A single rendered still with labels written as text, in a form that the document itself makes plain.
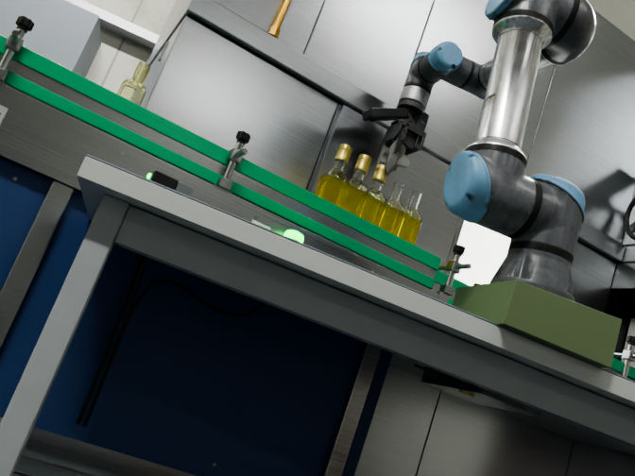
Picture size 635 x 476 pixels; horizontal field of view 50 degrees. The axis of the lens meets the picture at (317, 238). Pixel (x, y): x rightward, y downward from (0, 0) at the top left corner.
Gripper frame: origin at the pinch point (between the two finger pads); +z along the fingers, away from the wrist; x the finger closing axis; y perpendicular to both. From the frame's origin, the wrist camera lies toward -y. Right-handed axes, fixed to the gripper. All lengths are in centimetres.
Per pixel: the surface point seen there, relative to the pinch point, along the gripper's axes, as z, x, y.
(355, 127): -12.6, 11.7, -6.2
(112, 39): -117, 293, -71
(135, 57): -112, 289, -54
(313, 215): 23.3, -13.7, -19.1
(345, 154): 1.7, -1.6, -11.9
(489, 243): -1.0, 12.3, 47.7
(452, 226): -0.1, 12.0, 33.2
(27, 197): 44, -14, -74
